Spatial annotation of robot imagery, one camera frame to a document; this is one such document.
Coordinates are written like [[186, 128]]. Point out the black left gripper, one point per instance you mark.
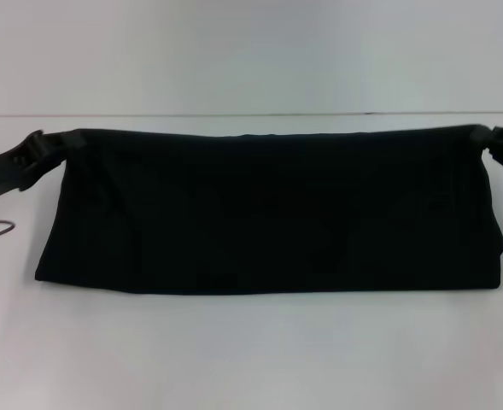
[[3, 171]]

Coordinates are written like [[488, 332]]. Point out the black t-shirt with FREE print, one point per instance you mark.
[[255, 205]]

